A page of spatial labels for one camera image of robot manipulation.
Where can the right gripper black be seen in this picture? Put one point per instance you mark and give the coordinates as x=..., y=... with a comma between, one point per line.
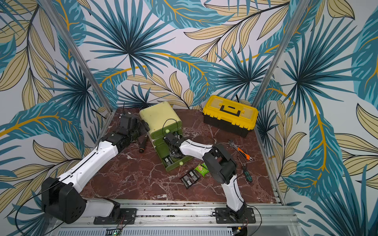
x=169, y=147

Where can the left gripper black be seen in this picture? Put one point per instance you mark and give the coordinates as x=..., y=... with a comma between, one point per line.
x=143, y=126

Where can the green top drawer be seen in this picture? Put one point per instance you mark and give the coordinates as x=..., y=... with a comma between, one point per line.
x=159, y=133

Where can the green drawer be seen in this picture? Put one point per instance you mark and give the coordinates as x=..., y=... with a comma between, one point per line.
x=159, y=141
x=163, y=152
x=159, y=133

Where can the pale green drawer cabinet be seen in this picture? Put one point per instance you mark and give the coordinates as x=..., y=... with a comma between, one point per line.
x=159, y=116

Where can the green bottom drawer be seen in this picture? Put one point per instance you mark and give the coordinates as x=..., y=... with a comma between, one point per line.
x=163, y=152

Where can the green cookie packet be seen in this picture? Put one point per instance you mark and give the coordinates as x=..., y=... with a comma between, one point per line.
x=202, y=169

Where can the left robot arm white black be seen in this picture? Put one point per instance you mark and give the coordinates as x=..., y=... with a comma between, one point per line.
x=61, y=197

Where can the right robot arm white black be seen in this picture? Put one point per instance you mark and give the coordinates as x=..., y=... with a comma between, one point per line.
x=219, y=163

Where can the black orange screwdriver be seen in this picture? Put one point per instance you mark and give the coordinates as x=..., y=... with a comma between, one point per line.
x=142, y=145

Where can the orange adjustable wrench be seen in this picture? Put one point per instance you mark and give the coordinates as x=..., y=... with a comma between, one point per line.
x=241, y=152

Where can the yellow black toolbox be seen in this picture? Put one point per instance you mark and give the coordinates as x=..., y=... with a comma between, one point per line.
x=230, y=116

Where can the green black screwdriver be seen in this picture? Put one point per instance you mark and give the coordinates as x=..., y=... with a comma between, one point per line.
x=246, y=173

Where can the aluminium front rail frame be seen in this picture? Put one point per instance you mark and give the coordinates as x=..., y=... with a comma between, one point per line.
x=165, y=218

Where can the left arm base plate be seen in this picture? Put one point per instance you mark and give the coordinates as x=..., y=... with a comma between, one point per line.
x=118, y=216

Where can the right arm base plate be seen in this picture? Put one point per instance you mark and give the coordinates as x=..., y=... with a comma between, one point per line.
x=225, y=215

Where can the left aluminium corner post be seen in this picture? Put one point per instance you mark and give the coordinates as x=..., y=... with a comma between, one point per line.
x=65, y=34

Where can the aluminium corner post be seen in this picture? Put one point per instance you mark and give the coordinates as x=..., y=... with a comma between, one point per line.
x=295, y=20
x=65, y=34

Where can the right aluminium corner post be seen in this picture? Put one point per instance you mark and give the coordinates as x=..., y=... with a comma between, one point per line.
x=295, y=20

